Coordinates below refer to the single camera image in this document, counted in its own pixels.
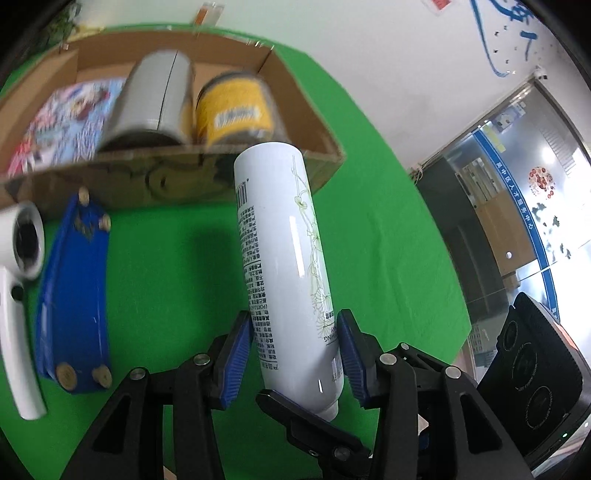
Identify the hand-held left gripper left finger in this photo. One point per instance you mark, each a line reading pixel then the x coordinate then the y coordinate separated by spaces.
pixel 235 360

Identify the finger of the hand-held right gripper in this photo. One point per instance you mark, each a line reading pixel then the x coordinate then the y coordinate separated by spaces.
pixel 300 420
pixel 422 357

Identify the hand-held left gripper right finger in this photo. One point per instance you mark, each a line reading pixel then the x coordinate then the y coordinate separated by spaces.
pixel 353 364

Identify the white bottle with floral print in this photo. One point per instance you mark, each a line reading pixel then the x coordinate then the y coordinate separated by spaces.
pixel 281 230

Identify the blue plastic toy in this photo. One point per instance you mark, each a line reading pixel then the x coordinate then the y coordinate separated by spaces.
pixel 69 286

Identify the brown cardboard box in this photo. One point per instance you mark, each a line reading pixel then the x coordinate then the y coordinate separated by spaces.
pixel 115 184

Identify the white handheld fan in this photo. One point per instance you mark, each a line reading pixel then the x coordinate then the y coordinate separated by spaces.
pixel 14 323

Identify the jar with yellow label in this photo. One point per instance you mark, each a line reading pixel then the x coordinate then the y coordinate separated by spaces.
pixel 231 106

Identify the silver tin can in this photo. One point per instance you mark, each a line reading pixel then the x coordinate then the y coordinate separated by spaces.
pixel 147 97

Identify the colourful cartoon board game box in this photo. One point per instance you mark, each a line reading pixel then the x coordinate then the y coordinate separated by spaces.
pixel 60 120

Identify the glass door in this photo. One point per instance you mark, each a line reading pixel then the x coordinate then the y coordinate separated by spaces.
pixel 508 207

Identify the glass jar with orange label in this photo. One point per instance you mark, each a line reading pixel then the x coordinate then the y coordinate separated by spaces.
pixel 207 13

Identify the potted green plant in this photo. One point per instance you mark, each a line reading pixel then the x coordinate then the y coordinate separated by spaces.
pixel 60 23

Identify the white security camera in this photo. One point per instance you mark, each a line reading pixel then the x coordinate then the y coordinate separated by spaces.
pixel 541 74

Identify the blue wall decal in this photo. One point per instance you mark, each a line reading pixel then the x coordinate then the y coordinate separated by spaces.
pixel 482 34

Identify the red wall sign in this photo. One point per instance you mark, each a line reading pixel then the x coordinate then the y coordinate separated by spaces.
pixel 441 3

